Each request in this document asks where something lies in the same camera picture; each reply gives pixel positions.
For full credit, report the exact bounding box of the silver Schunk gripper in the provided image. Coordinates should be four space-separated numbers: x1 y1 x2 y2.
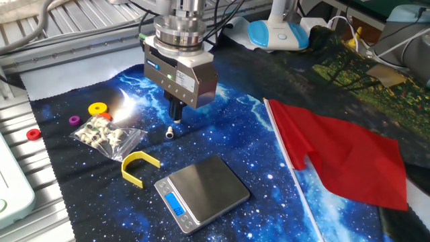
143 42 219 122

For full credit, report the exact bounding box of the silver digital pocket scale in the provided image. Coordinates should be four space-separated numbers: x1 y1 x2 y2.
153 153 251 235

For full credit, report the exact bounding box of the yellow U-shaped plastic strip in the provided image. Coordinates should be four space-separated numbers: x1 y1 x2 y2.
121 151 161 190

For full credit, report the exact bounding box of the clear bag of chess pieces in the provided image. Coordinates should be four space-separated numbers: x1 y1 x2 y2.
69 114 148 163

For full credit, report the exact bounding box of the galaxy print cloth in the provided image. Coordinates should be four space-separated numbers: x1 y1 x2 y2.
19 25 430 242

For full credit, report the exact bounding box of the white and blue desk lamp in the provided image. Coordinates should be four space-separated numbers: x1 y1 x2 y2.
247 0 310 52

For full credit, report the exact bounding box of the white power adapter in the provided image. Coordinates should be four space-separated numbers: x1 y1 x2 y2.
300 16 329 34

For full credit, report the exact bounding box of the white mint-edged device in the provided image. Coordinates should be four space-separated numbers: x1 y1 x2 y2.
0 132 36 229

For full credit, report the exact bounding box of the red flag with white pole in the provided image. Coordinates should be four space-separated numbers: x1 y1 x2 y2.
263 97 409 242

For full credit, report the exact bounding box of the beige fabric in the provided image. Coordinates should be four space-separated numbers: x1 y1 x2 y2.
0 0 73 24

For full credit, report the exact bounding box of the tan paper patch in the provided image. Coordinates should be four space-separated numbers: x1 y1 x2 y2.
365 63 408 89

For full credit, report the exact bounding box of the black cable with green plug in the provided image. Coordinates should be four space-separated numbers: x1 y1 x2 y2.
137 13 159 44

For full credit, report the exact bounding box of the yellow plastic ring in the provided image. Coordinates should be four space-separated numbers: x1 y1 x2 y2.
87 102 109 116

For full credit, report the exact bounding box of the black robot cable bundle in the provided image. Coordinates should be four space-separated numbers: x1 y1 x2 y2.
127 0 246 44

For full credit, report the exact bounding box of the aluminium profile rail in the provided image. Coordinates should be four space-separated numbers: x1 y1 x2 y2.
0 19 159 75

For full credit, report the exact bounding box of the grey flexible hose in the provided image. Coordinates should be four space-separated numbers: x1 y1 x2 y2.
0 0 54 56

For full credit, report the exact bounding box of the white adapter cable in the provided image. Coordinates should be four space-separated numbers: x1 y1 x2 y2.
326 15 359 53

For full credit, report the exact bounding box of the yellow cable connector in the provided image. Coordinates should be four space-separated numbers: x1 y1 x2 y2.
347 26 364 48

